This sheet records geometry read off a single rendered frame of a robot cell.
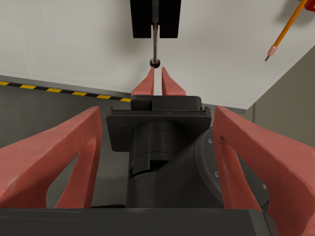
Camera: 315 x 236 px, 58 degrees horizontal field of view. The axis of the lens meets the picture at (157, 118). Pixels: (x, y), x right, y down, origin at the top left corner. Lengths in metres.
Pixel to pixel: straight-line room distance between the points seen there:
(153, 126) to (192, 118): 0.04
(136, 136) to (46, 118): 1.15
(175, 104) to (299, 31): 0.23
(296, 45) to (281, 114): 1.26
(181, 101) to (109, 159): 1.17
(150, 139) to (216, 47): 0.21
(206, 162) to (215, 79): 0.33
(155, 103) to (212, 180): 0.13
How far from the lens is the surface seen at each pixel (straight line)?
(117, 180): 1.47
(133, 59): 0.44
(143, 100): 0.28
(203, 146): 0.17
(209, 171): 0.17
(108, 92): 0.51
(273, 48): 0.29
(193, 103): 0.28
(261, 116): 1.64
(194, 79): 0.48
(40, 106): 1.41
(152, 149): 0.25
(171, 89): 0.29
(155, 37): 0.29
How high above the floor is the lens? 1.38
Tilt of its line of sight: 75 degrees down
